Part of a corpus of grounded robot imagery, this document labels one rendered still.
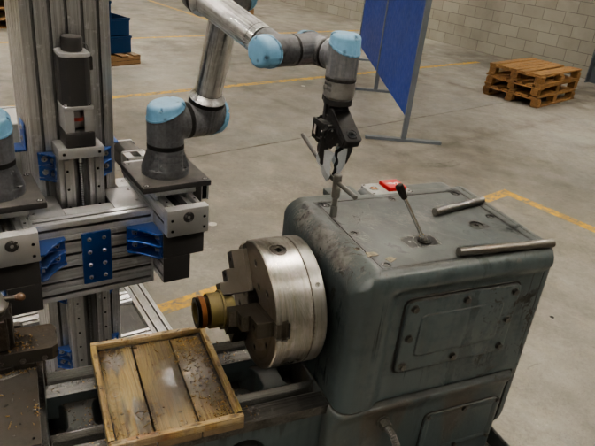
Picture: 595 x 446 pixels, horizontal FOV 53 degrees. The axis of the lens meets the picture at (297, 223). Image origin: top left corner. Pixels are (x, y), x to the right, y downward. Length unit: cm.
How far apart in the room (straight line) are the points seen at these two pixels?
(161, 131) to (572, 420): 227
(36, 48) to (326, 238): 100
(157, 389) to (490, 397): 92
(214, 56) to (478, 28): 1119
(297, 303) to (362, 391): 29
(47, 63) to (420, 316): 126
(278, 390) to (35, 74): 114
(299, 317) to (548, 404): 203
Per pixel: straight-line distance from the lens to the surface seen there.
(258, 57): 143
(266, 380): 164
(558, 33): 1204
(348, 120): 147
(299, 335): 139
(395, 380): 157
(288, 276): 136
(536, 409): 316
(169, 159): 192
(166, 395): 153
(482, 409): 185
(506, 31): 1254
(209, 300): 142
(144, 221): 196
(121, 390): 155
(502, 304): 162
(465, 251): 147
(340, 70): 145
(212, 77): 189
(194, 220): 188
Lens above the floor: 192
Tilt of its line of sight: 26 degrees down
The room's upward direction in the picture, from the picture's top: 6 degrees clockwise
